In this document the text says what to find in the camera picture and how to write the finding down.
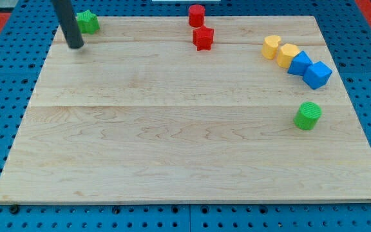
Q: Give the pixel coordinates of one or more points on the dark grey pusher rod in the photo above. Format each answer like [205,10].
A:
[66,18]

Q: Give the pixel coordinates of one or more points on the red cylinder block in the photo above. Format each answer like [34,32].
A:
[196,14]

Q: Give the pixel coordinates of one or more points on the red star block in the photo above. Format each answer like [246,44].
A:
[203,38]

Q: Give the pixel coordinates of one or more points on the green cylinder block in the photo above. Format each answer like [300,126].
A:
[307,115]

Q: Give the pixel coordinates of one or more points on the light wooden board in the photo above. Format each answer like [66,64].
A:
[139,116]

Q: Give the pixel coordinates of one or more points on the yellow heart block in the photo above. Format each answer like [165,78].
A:
[270,46]

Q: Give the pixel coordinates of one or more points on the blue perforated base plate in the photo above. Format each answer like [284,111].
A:
[24,44]

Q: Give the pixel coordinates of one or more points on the yellow hexagon block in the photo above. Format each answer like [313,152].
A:
[285,54]

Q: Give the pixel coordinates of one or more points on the blue triangle block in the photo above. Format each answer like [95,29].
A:
[299,64]

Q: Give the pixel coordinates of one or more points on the green star block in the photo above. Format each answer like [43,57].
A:
[87,22]

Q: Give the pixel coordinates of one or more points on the blue cube block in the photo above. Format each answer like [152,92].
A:
[317,75]

